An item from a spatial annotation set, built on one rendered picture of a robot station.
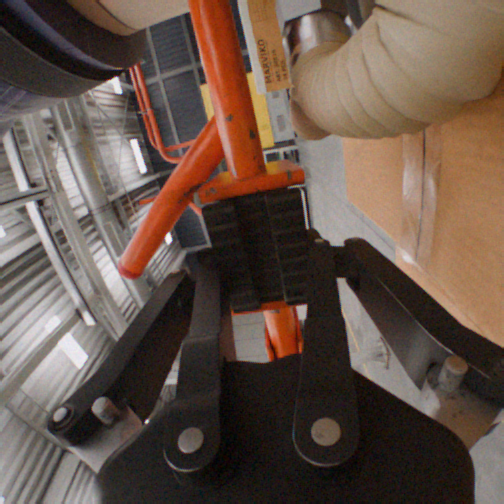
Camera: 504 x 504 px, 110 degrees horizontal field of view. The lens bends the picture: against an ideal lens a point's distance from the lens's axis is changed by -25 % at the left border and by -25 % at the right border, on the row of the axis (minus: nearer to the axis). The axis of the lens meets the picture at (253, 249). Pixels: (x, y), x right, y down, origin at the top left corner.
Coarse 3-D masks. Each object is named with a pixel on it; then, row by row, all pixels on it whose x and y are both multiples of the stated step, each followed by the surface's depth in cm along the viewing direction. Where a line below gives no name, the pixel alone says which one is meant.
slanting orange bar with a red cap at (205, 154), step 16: (208, 128) 14; (192, 144) 14; (208, 144) 14; (192, 160) 14; (208, 160) 14; (176, 176) 15; (192, 176) 15; (208, 176) 15; (160, 192) 16; (176, 192) 15; (192, 192) 15; (160, 208) 16; (176, 208) 16; (144, 224) 16; (160, 224) 16; (144, 240) 17; (160, 240) 17; (128, 256) 17; (144, 256) 17; (128, 272) 18
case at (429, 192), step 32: (448, 128) 12; (480, 128) 9; (352, 160) 30; (384, 160) 21; (416, 160) 16; (448, 160) 12; (480, 160) 10; (352, 192) 33; (384, 192) 23; (416, 192) 17; (448, 192) 13; (480, 192) 10; (384, 224) 24; (416, 224) 18; (448, 224) 14; (480, 224) 11; (416, 256) 19; (448, 256) 14; (480, 256) 11; (448, 288) 15; (480, 288) 11; (480, 320) 11
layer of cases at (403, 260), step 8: (400, 248) 95; (400, 256) 96; (408, 256) 89; (400, 264) 97; (408, 264) 90; (416, 264) 84; (408, 272) 91; (416, 272) 84; (424, 272) 78; (416, 280) 85; (424, 280) 79; (432, 280) 74; (424, 288) 80; (432, 288) 74; (440, 288) 69; (432, 296) 75; (440, 296) 70; (448, 296) 65; (448, 304) 65; (456, 304) 61; (456, 312) 61; (464, 312) 57; (464, 320) 57; (472, 328) 54
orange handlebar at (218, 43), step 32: (192, 0) 9; (224, 0) 9; (224, 32) 10; (224, 64) 10; (224, 96) 11; (224, 128) 12; (256, 128) 12; (256, 160) 12; (288, 320) 17; (288, 352) 18
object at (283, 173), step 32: (288, 160) 17; (224, 192) 12; (256, 192) 12; (288, 192) 11; (224, 224) 12; (256, 224) 13; (288, 224) 12; (224, 256) 13; (256, 256) 13; (288, 256) 12; (256, 288) 14; (288, 288) 13
